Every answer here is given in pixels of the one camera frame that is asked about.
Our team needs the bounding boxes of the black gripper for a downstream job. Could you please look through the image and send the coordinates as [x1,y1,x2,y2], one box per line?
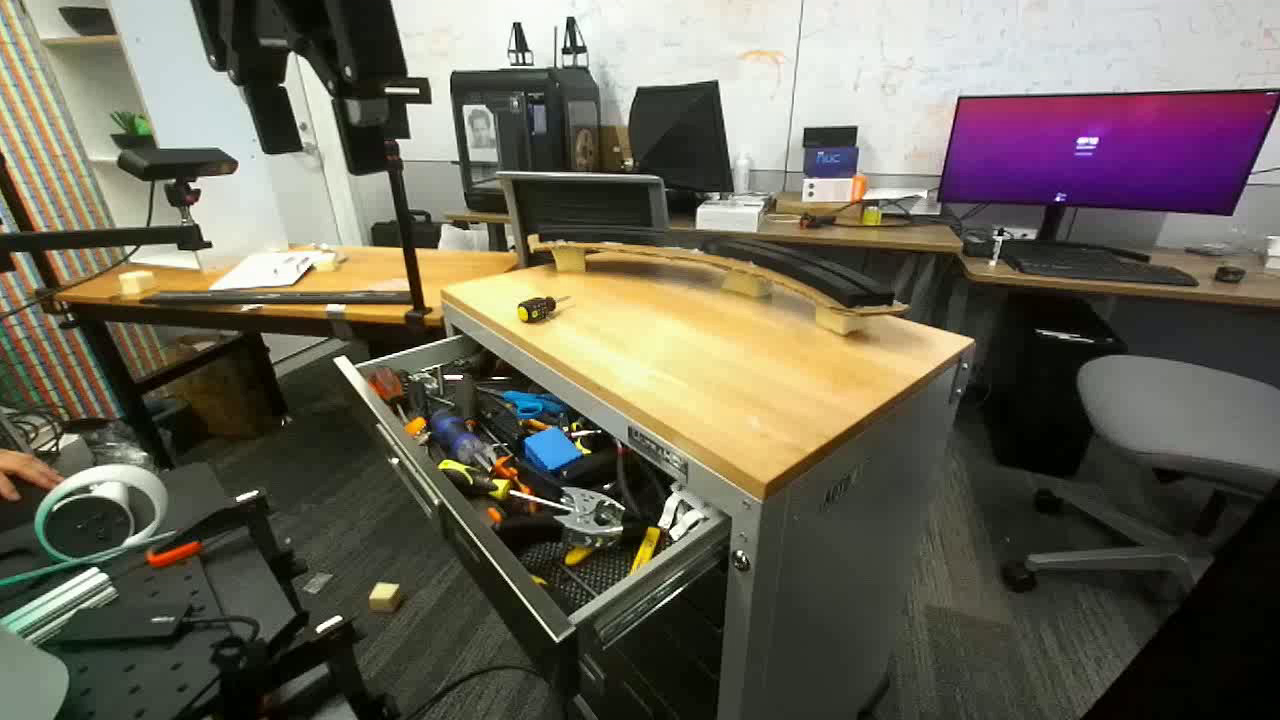
[190,0,410,180]

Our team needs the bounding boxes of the black yellow stubby screwdriver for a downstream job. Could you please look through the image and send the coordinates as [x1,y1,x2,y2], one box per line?
[510,293,571,326]

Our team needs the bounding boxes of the grey metal tool drawer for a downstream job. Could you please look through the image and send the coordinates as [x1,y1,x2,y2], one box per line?
[332,331,734,687]

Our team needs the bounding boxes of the person's bare hand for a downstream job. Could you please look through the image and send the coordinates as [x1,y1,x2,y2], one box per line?
[0,445,65,506]

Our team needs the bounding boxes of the black tripod pole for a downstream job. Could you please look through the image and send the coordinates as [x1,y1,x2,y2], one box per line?
[374,72,435,331]

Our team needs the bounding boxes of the white paper sheets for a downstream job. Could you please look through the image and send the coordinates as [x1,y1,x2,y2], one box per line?
[206,247,329,294]

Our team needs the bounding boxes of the small green plant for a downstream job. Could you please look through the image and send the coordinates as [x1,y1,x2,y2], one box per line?
[102,109,160,150]

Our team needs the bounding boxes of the black 3D printer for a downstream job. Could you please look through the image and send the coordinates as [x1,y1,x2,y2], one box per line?
[447,65,602,217]

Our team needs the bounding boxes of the wooden workbench black legs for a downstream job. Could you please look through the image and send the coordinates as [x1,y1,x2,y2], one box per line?
[48,242,526,473]

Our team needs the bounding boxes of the white shelf unit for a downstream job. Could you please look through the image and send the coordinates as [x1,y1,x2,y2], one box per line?
[18,0,171,230]

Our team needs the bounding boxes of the black horizontal mounting bar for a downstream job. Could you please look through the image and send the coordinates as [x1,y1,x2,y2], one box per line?
[0,218,216,258]

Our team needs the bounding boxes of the small wooden block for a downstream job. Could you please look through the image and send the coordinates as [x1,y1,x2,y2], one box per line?
[113,264,162,300]

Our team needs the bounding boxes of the striped curtain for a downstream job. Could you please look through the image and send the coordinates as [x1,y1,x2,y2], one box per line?
[0,0,178,431]

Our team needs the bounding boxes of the black monitor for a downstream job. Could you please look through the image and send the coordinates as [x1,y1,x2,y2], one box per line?
[622,75,738,208]

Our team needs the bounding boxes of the blue plastic tool box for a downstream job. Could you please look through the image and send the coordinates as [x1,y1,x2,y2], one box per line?
[517,425,591,485]

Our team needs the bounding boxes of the white tape roll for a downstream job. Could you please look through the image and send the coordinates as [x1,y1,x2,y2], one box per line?
[29,461,176,569]

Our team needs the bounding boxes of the small white box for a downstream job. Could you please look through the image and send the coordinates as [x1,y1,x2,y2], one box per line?
[692,192,769,240]

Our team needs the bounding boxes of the curved wooden bridge black track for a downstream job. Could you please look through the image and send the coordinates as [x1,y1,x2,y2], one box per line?
[535,237,913,340]

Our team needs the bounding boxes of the silver locking pliers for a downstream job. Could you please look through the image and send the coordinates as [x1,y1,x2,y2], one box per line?
[547,485,632,545]

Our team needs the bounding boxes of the small wooden cube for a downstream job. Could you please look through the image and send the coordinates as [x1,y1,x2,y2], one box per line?
[365,574,408,621]

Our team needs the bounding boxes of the grey wood-topped tool cabinet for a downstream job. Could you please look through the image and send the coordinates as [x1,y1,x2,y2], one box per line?
[435,254,981,720]

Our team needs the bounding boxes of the blue black product box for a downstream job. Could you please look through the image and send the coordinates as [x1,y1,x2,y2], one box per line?
[798,124,864,183]

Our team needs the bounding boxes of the black clamp stand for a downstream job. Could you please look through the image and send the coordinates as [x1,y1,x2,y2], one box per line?
[195,485,393,720]

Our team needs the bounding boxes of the black perforated breadboard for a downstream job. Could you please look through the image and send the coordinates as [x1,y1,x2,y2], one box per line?
[0,454,312,720]

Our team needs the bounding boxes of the silver aluminium bar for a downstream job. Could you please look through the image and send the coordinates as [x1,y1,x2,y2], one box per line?
[0,562,125,650]

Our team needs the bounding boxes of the black bin under desk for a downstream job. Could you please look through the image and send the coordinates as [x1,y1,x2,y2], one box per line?
[981,294,1129,480]

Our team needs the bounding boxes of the purple-screen computer monitor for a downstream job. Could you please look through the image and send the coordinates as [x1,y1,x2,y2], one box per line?
[934,85,1280,250]

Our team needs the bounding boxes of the black computer keyboard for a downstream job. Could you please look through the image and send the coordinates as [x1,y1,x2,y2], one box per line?
[999,242,1204,293]

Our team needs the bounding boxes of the long wooden office desk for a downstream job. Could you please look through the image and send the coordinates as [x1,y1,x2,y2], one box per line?
[663,208,1280,321]

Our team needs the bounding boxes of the grey office chair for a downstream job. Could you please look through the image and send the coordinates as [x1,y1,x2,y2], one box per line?
[995,346,1280,601]

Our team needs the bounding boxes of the black camera on stand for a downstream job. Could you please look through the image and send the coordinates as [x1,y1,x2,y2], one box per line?
[113,145,243,218]

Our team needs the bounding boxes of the orange-handled tools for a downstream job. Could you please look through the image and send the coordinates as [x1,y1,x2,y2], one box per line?
[365,366,410,410]

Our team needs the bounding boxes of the blue-handled screwdriver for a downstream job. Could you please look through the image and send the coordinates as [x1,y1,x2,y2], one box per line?
[422,406,500,465]

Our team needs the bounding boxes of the yellow black-handled screwdriver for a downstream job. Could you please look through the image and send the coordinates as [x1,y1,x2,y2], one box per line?
[432,453,520,506]

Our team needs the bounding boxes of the orange-handled clamp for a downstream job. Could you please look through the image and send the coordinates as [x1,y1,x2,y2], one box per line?
[139,534,212,574]

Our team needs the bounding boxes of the yellow-handled pliers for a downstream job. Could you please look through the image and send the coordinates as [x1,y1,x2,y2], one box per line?
[622,487,719,581]

